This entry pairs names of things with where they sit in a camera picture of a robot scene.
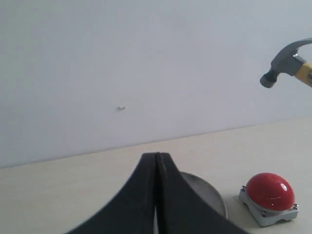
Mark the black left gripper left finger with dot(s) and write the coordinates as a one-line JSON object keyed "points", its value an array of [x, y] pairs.
{"points": [[132, 209]]}

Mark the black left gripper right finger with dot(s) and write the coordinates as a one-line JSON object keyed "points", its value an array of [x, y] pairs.
{"points": [[180, 210]]}

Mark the black yellow claw hammer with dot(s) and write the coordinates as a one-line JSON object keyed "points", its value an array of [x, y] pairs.
{"points": [[289, 62]]}

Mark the red dome push button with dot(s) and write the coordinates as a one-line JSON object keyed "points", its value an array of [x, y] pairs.
{"points": [[269, 199]]}

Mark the round stainless steel plate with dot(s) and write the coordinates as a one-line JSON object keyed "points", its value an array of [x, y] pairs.
{"points": [[207, 192]]}

